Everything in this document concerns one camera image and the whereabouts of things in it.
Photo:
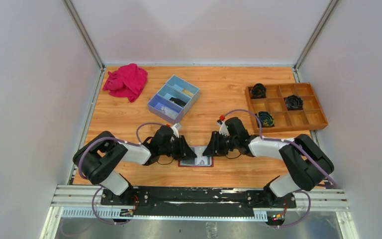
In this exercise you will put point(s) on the wooden compartment tray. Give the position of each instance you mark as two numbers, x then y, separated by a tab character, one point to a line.
285	107

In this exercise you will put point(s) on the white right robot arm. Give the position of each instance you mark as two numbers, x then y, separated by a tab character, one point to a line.
306	163

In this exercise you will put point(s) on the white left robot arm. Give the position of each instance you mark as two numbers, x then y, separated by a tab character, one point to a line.
97	160

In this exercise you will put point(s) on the black item in box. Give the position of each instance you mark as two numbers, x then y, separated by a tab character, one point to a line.
178	102

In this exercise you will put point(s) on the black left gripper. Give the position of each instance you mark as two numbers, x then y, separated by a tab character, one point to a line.
179	148

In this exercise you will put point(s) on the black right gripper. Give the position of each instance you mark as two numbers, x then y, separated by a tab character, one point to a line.
218	144

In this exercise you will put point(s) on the blue compartment organizer box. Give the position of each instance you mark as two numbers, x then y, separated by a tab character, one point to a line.
173	88

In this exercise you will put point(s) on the crumpled pink cloth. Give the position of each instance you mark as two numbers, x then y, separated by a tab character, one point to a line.
127	81

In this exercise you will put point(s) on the red leather card holder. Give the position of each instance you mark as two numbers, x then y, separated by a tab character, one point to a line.
190	162

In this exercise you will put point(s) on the gold card in box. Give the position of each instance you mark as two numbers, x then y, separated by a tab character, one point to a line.
188	93

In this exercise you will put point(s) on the silver VIP card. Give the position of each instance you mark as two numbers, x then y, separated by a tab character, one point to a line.
169	112
200	160

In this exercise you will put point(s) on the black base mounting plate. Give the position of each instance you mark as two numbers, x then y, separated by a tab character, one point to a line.
195	201

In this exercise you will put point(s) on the aluminium frame rail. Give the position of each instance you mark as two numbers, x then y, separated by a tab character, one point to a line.
81	201

